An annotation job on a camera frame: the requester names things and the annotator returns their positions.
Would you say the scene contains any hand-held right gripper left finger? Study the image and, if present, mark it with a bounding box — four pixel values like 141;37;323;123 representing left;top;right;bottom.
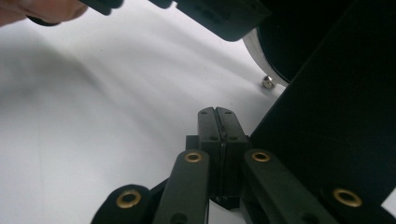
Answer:
186;106;223;203

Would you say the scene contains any round silver-rimmed black dish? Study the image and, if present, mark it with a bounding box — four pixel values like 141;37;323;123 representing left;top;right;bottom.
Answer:
242;0;353;88

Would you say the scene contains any small metal nut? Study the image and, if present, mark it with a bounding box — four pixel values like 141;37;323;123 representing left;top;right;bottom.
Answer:
261;75;276;91

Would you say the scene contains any black sheet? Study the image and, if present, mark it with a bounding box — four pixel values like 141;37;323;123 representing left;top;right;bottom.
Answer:
248;0;396;206

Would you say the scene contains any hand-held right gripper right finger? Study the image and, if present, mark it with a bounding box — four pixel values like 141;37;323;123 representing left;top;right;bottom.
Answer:
217;106;251;210

